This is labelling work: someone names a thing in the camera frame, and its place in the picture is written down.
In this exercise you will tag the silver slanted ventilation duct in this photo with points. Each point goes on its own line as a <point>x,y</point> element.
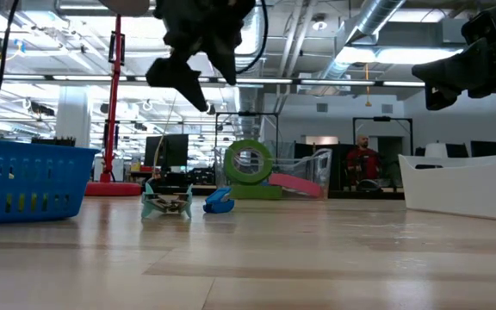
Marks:
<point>377,15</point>

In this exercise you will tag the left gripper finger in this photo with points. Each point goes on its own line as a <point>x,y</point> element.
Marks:
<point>179,77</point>
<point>226,56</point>

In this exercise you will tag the white building column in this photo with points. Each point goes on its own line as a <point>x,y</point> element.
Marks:
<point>72,125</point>

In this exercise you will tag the white rounded seat back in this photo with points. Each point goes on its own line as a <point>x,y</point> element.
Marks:
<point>436,150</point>

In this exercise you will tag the black ridged box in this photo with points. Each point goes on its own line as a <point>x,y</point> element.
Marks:
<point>53,142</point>

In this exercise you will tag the dark desk monitor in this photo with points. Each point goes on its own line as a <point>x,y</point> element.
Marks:
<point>458,150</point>
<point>485,148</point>

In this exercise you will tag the person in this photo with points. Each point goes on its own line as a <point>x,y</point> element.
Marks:
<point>362,157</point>

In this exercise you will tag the blue mini stapler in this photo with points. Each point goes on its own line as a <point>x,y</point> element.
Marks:
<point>218,206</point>

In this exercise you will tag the red desk lamp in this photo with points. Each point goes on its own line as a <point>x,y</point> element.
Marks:
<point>111,129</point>

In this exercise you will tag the black metal gantry frame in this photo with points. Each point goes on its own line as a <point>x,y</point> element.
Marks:
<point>246,113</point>
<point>382,118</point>

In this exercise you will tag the clear plastic bin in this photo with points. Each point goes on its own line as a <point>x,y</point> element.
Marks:
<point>312,172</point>

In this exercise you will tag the white plastic bin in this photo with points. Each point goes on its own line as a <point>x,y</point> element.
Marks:
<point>467,181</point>

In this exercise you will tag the black computer monitor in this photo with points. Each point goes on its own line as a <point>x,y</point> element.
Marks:
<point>170,150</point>

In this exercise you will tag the blue plastic basket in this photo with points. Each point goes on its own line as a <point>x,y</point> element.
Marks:
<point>24,181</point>

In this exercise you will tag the large green tape roll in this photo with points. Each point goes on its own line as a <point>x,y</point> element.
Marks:
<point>228,163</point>

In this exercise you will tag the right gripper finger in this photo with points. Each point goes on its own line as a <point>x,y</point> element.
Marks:
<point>442,94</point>
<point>463,66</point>

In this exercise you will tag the silver corrugated ventilation duct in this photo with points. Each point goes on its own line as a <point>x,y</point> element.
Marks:
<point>243,64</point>

